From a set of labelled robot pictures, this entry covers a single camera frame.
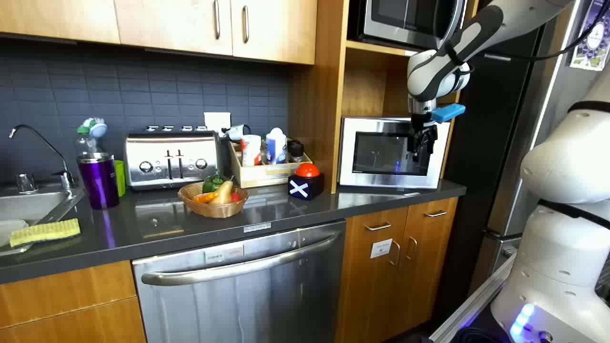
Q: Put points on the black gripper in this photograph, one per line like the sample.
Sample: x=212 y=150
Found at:
x=423 y=131

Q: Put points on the yellow toy pear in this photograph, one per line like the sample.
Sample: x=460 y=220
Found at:
x=223 y=194

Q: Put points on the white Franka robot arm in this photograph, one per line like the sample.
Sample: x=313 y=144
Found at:
x=559 y=255

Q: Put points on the round wicker basket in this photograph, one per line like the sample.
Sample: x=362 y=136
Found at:
x=212 y=211

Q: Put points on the small white microwave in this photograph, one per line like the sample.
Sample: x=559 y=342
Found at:
x=393 y=178

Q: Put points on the white cabinet label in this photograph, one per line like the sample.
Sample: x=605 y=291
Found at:
x=382 y=249

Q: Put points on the stainless steel refrigerator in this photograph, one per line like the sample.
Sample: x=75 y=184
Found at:
x=540 y=127

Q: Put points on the wooden shelf unit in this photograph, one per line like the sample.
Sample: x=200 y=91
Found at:
x=317 y=96

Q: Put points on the black topped grinder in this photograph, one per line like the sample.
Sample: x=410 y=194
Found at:
x=296 y=150

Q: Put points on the built-in stainless microwave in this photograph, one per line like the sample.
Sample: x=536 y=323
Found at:
x=406 y=20

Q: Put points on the blue and white bottle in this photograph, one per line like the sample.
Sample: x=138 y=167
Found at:
x=277 y=146

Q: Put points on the wooden base cabinet with label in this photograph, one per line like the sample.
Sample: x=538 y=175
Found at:
x=374 y=298

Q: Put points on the wooden caddy box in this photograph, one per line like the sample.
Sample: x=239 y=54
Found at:
x=269 y=175

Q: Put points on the red toy strawberry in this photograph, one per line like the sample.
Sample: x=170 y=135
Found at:
x=237 y=197

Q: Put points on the purple poster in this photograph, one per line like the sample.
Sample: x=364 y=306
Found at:
x=593 y=45

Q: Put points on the green toy bell pepper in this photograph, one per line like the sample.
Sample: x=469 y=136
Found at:
x=212 y=184

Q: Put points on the orange toy carrot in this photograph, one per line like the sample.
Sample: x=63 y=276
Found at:
x=202 y=197

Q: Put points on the stainless steel dishwasher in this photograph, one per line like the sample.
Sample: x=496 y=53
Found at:
x=240 y=298

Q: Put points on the stainless steel toaster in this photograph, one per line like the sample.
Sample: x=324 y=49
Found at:
x=172 y=159

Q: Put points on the green cup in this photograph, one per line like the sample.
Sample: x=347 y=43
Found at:
x=120 y=178

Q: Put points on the purple tumbler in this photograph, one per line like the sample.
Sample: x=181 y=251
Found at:
x=97 y=184

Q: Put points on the clear bottle with green cap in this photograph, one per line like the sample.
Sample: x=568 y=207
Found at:
x=90 y=135

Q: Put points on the chrome sink faucet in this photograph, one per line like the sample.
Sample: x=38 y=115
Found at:
x=63 y=173

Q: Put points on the yellow green sponge cloth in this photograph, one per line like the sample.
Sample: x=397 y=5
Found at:
x=44 y=234

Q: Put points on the wooden sink base cabinet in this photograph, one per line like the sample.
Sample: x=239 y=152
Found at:
x=63 y=306

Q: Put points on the stainless steel sink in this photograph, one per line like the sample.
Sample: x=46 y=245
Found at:
x=29 y=207

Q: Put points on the small metal sink fitting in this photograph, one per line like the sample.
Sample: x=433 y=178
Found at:
x=25 y=184

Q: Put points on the blue wrist camera box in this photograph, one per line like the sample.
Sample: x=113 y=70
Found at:
x=448 y=114

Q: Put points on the white wall outlet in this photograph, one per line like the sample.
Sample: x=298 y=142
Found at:
x=218 y=123

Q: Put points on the wooden wall cabinet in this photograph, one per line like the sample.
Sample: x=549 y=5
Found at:
x=158 y=26

